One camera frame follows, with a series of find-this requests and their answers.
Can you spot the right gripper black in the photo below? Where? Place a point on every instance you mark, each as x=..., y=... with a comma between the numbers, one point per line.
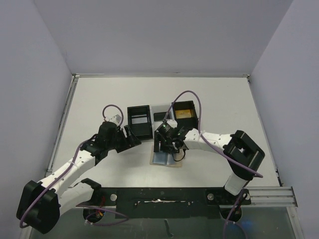
x=162, y=138

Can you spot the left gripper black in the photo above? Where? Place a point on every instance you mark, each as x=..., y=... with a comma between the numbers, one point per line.
x=133, y=141

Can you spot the black white card tray organizer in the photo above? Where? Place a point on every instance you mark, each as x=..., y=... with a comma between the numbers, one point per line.
x=144, y=120

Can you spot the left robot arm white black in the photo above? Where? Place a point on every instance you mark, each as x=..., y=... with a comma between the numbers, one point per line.
x=39, y=205

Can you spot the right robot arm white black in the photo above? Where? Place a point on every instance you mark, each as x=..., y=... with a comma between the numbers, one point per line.
x=239, y=149

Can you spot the gold card in tray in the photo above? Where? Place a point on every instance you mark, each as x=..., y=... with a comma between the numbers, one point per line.
x=183, y=114

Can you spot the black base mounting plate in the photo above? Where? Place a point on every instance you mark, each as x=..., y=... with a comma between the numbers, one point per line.
x=163, y=203

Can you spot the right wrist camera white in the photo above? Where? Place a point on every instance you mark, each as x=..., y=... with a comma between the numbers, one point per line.
x=172, y=123

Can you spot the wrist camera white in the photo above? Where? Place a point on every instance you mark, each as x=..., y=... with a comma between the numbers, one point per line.
x=116, y=119
x=172, y=123

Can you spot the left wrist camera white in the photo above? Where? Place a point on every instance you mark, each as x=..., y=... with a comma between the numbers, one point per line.
x=116, y=119

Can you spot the aluminium frame rail front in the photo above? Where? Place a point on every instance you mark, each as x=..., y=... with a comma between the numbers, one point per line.
x=253, y=196

